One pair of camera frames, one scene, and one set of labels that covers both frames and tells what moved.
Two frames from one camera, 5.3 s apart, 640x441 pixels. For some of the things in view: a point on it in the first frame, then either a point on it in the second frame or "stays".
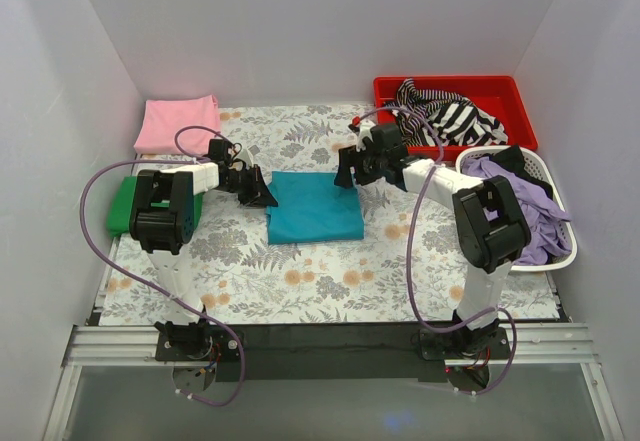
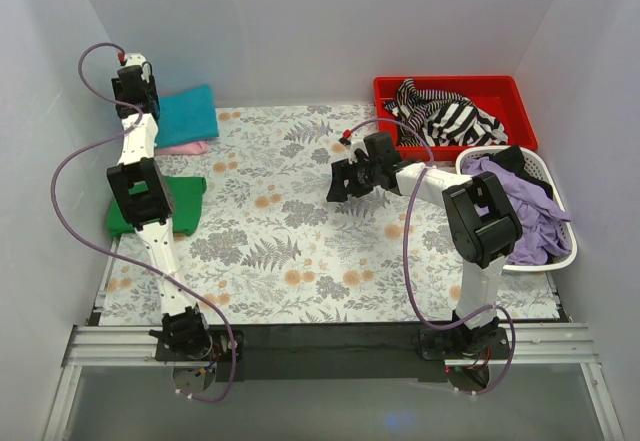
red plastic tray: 496,95 stays
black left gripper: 251,187 to 135,94
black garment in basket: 513,159 stays
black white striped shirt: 456,120 stays
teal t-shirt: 312,208 to 187,117
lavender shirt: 548,238 stays
